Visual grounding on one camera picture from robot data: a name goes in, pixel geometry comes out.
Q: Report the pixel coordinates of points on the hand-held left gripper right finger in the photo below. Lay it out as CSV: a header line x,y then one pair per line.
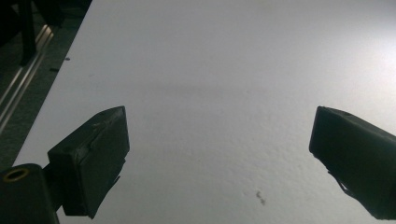
x,y
358,152

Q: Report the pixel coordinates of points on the black stand leg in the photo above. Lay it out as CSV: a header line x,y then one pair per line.
x,y
27,34

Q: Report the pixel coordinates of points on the metal stand rail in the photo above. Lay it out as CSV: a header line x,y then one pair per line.
x,y
21,81

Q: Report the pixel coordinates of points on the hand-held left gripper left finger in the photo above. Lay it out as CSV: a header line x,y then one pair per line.
x,y
93,155

